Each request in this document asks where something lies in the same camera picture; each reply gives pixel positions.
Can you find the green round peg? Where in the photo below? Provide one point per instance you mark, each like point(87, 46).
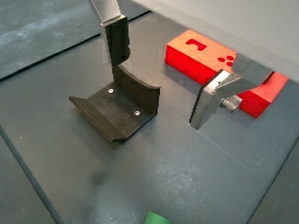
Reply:
point(154, 218)

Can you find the red shape sorter block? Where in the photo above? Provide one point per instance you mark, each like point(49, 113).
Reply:
point(199, 57)

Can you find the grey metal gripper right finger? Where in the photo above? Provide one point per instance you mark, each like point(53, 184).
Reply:
point(219, 92)

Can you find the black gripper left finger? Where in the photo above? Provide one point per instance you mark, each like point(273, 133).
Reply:
point(114, 29)

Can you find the black curved cradle holder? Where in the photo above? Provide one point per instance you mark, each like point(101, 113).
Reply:
point(122, 107)

